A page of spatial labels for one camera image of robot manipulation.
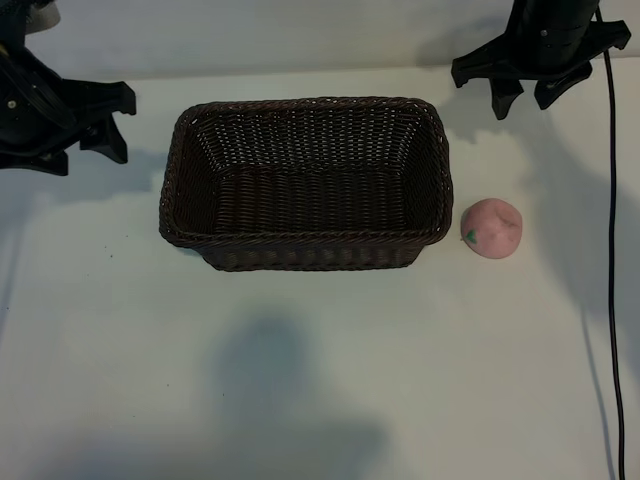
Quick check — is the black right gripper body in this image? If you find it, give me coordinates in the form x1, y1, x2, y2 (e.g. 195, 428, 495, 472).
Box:
450, 12, 631, 90

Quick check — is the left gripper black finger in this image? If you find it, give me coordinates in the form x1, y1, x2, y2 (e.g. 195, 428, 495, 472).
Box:
79, 113, 129, 165
0, 148, 70, 177

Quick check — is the black hanging cable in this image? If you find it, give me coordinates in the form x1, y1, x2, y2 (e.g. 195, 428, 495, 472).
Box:
592, 8, 627, 480

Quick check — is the pink peach with green leaf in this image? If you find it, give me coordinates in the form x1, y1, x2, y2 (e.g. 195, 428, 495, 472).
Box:
459, 197, 524, 260

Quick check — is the black ribbed flat cable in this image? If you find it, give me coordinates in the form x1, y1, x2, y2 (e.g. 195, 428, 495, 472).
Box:
0, 52, 77, 129

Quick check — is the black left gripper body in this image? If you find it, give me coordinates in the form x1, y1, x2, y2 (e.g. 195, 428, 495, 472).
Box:
0, 47, 138, 162

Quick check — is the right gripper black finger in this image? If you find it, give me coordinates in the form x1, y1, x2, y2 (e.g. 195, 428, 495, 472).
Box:
533, 62, 595, 111
488, 77, 525, 121

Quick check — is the dark brown wicker basket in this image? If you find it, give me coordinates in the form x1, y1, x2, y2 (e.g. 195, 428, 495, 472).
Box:
158, 95, 455, 273

